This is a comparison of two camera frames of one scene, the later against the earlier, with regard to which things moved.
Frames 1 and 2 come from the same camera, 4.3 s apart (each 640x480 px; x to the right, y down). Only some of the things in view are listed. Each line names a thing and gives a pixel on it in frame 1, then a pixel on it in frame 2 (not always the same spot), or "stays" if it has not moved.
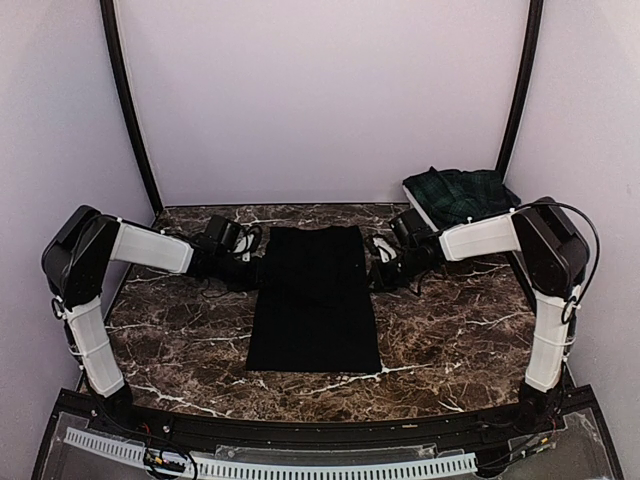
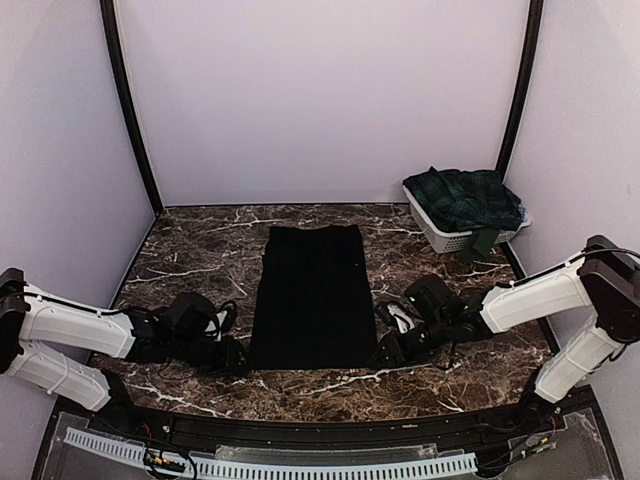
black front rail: [132, 419] stays
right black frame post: [533, 30] stays
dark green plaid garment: [451, 196] stays
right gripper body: [391, 279] → [397, 349]
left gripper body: [241, 279] → [223, 363]
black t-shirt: [314, 311] stays
